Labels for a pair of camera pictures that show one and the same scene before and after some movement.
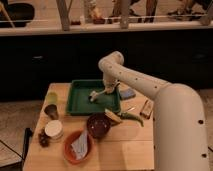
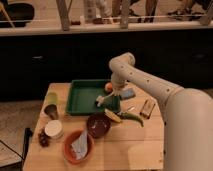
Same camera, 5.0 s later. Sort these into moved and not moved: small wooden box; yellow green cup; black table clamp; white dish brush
Moved: white dish brush
Not moved: yellow green cup; black table clamp; small wooden box
